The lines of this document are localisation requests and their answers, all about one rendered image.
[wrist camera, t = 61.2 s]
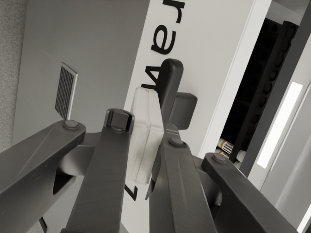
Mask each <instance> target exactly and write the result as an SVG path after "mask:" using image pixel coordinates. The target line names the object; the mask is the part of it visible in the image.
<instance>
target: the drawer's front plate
mask: <svg viewBox="0 0 311 233"><path fill-rule="evenodd" d="M175 1H180V2H185V5H184V9H183V8H181V12H182V17H181V21H180V24H179V23H176V21H177V18H178V10H177V8H176V7H174V6H168V5H164V4H162V3H163V0H150V3H149V8H148V12H147V16H146V20H145V24H144V28H143V32H142V37H141V41H140V44H139V48H138V52H137V57H136V61H135V65H134V69H133V73H132V77H131V82H130V86H129V90H128V93H127V97H126V101H125V105H124V110H126V111H128V112H130V110H131V105H132V101H133V97H134V94H135V90H136V88H138V86H139V87H141V84H148V85H156V84H155V82H154V81H153V80H152V79H151V78H150V77H149V76H148V75H147V74H146V72H145V69H146V66H154V67H160V66H161V64H162V62H163V61H164V60H165V59H167V58H172V59H177V60H179V61H181V62H182V64H183V67H184V71H183V75H182V78H181V81H180V85H179V88H178V91H177V92H186V93H191V94H192V95H194V96H196V97H197V98H198V101H197V104H196V107H195V110H194V113H193V116H192V119H191V122H190V125H189V128H188V129H186V130H178V131H179V134H180V138H181V140H182V141H184V142H186V143H187V144H188V146H189V147H190V150H191V153H192V155H194V156H197V157H199V158H202V159H204V156H205V154H206V153H208V152H213V153H214V152H215V149H216V146H217V144H218V141H219V138H220V136H221V133H222V131H223V128H224V125H225V122H226V120H227V117H228V114H229V112H230V109H231V107H232V104H233V101H234V99H235V96H236V93H237V90H238V88H239V86H240V83H241V80H242V78H243V75H244V72H245V69H246V67H247V64H248V62H249V59H250V56H251V54H252V51H253V48H254V46H255V43H256V40H257V38H258V35H259V32H260V30H261V27H262V24H263V22H264V19H265V16H266V14H267V11H268V8H269V6H270V3H271V1H272V0H175ZM159 25H164V26H166V28H167V31H168V35H167V40H166V43H165V47H164V49H167V48H168V47H169V46H170V44H171V40H172V31H175V32H176V37H175V42H174V46H173V48H172V50H171V52H170V53H169V54H167V55H163V54H160V53H158V52H155V51H153V50H151V45H154V42H153V37H154V32H155V30H156V28H157V27H158V26H159ZM151 178H152V175H151V177H150V180H149V184H150V181H151ZM125 184H126V186H127V187H128V188H129V189H130V190H131V191H132V193H134V188H135V186H136V187H137V188H138V189H137V197H136V201H134V200H133V199H132V198H131V196H130V195H129V194H128V193H127V192H126V190H124V198H123V206H122V214H121V222H122V224H123V225H124V227H125V228H126V230H127V231H128V232H129V233H149V198H148V199H147V200H145V198H146V194H147V191H148V188H149V184H146V185H142V184H136V183H135V181H133V180H131V182H128V181H125Z"/></svg>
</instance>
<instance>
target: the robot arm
mask: <svg viewBox="0 0 311 233"><path fill-rule="evenodd" d="M151 175H152V178H151V181H150V184H149V180H150V177H151ZM77 176H84V179H83V182H82V184H81V187H80V190H79V193H78V195H77V198H76V201H75V203H74V206H73V209H72V211H71V214H70V217H69V219H68V222H67V224H66V227H65V228H62V230H61V232H60V233H119V231H120V222H121V214H122V206H123V198H124V187H125V181H128V182H131V180H133V181H135V183H136V184H142V185H146V184H149V188H148V191H147V194H146V198H145V200H147V199H148V198H149V233H299V232H298V231H297V230H296V229H295V228H294V227H293V226H292V225H291V224H290V223H289V222H288V221H287V219H286V218H285V217H284V216H283V215H282V214H281V213H280V212H279V211H278V210H277V209H276V208H275V207H274V206H273V205H272V204H271V203H270V201H269V200H268V199H267V198H266V197H265V196H264V195H263V194H262V193H261V192H260V191H259V190H258V189H257V188H256V187H255V186H254V185H253V184H252V183H251V182H250V181H249V180H248V179H247V178H246V177H245V176H244V174H243V173H242V172H241V171H240V170H239V169H238V168H237V167H236V166H235V165H234V164H233V163H232V162H231V161H230V160H229V159H228V158H226V157H224V156H223V155H222V154H219V153H213V152H208V153H206V154H205V156H204V159H202V158H199V157H197V156H194V155H192V153H191V150H190V147H189V146H188V144H187V143H186V142H184V141H182V140H181V138H180V134H179V131H178V128H177V127H176V126H175V125H174V124H171V123H167V122H163V121H162V116H161V110H160V104H159V98H158V93H157V92H156V91H154V90H150V89H149V90H148V91H147V90H146V88H143V87H139V86H138V88H136V90H135V94H134V97H133V101H132V105H131V110H130V112H128V111H126V110H123V109H117V108H111V109H108V110H107V111H106V117H105V121H104V125H103V128H102V131H101V132H97V133H87V132H86V126H84V125H83V124H82V123H79V122H76V121H74V120H68V119H67V120H60V121H58V122H56V123H54V124H52V125H50V126H48V127H46V128H44V129H43V130H41V131H39V132H37V133H35V134H34V135H32V136H30V137H28V138H26V139H24V140H23V141H21V142H19V143H17V144H16V145H14V146H12V147H10V148H8V149H7V150H5V151H3V152H1V153H0V233H27V232H28V231H29V230H30V229H31V228H32V227H33V226H34V225H35V224H36V223H37V221H38V220H39V219H40V218H41V217H42V216H43V215H44V214H45V213H46V212H47V211H48V210H49V209H50V208H51V207H52V206H53V204H54V203H55V202H56V201H57V200H58V199H59V198H60V197H61V196H62V195H63V194H64V193H65V192H66V191H67V190H68V189H69V187H70V186H71V185H72V184H73V183H74V182H75V180H76V177H77ZM221 193H222V203H221V205H220V204H219V202H218V200H219V197H220V195H221Z"/></svg>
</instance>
